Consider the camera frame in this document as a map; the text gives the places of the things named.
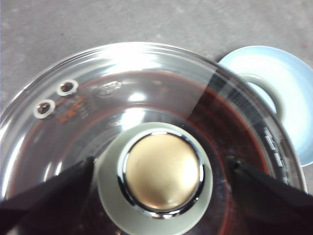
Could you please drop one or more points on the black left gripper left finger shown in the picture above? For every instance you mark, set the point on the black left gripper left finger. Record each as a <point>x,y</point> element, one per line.
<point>36,210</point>

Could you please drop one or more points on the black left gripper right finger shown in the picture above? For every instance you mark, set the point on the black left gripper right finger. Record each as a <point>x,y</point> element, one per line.
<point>274,210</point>

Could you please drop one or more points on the blue plate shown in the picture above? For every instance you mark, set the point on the blue plate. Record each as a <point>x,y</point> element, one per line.
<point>288,78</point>

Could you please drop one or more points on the glass lid with green knob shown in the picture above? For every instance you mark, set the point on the glass lid with green knob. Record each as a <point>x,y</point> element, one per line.
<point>161,171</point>

